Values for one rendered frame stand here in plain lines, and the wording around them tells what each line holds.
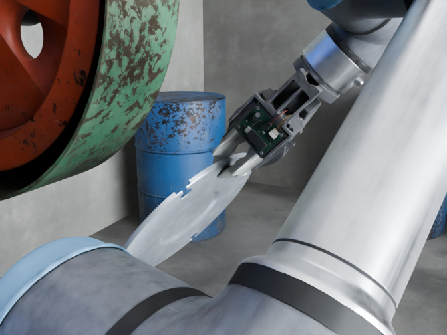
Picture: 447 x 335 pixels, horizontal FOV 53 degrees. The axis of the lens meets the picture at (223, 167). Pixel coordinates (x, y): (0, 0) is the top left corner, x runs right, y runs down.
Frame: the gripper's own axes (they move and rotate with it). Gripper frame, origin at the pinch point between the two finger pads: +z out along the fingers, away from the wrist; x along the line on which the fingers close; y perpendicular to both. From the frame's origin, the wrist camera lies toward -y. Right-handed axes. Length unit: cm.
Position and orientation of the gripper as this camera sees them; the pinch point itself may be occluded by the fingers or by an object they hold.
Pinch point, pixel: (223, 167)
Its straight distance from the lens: 67.8
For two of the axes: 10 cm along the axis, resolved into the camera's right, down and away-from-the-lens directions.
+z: -6.5, 6.1, 4.6
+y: -3.9, 2.5, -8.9
